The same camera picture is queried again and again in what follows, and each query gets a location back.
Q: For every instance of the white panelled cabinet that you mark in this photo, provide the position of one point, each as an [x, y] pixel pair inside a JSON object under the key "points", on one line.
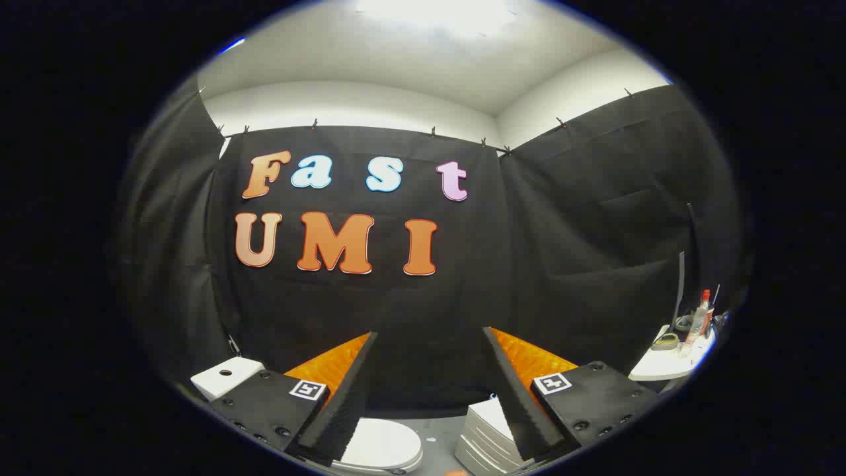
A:
{"points": [[486, 430]]}

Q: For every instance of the clear bottle with red cap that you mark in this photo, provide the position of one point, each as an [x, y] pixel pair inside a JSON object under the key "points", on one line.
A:
{"points": [[698, 324]]}

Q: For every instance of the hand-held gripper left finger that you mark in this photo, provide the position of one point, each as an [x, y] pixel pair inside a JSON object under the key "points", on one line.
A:
{"points": [[344, 403]]}

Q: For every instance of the white round-edged side table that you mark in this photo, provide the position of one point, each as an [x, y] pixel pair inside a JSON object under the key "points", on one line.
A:
{"points": [[661, 367]]}

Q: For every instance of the white toilet lid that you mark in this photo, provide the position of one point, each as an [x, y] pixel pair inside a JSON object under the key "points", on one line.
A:
{"points": [[386, 443]]}

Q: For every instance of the black backdrop cloth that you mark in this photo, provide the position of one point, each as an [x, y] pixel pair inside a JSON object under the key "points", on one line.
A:
{"points": [[410, 311]]}

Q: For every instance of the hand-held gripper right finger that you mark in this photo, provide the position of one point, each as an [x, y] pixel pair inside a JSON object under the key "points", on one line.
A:
{"points": [[519, 410]]}

